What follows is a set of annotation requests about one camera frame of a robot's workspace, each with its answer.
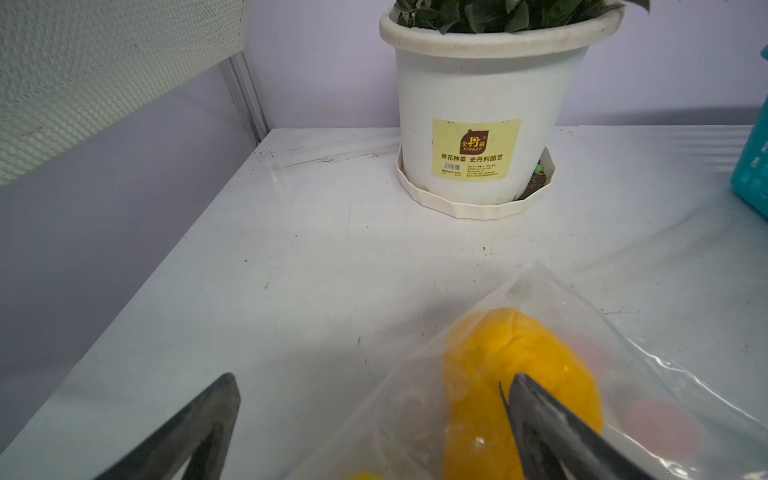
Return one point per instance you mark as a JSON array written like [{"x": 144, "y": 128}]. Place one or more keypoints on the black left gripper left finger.
[{"x": 193, "y": 442}]

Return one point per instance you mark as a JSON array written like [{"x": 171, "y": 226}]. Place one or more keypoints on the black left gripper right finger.
[{"x": 553, "y": 443}]

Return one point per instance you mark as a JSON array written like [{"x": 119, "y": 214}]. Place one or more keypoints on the clear zip-top plastic bag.
[{"x": 443, "y": 413}]

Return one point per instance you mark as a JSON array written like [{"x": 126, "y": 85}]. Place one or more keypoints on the white pot saucer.
[{"x": 466, "y": 211}]

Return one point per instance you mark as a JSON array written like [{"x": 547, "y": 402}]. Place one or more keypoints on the teal plastic basket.
[{"x": 749, "y": 178}]

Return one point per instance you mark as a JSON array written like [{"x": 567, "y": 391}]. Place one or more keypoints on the white plastic flower pot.
[{"x": 476, "y": 109}]

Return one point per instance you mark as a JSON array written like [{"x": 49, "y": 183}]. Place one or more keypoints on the white two-tier mesh shelf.
[{"x": 70, "y": 69}]

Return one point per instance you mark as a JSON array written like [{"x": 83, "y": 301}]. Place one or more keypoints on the green leafy plant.
[{"x": 498, "y": 16}]

